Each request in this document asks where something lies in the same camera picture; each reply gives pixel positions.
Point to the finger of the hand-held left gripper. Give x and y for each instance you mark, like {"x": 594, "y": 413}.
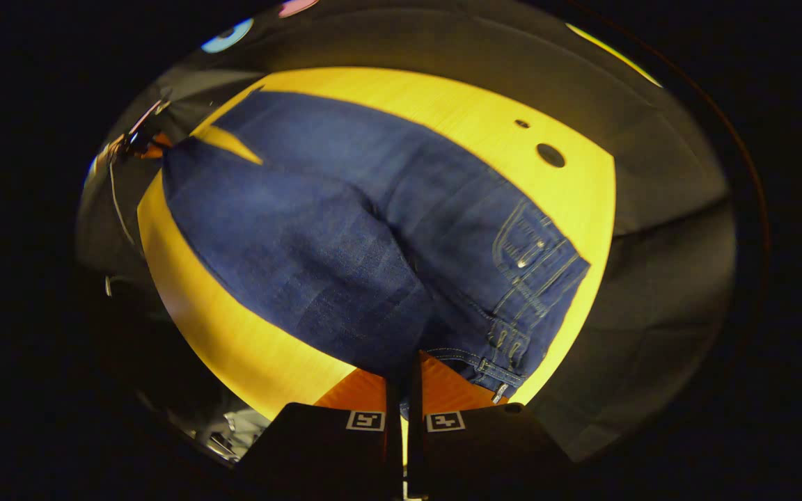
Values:
{"x": 157, "y": 146}

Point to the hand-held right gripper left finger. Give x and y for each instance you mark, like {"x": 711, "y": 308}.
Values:
{"x": 324, "y": 452}

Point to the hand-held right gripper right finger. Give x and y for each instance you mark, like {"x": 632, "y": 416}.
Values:
{"x": 484, "y": 452}

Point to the blue denim jeans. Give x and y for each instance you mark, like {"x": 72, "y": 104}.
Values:
{"x": 345, "y": 250}

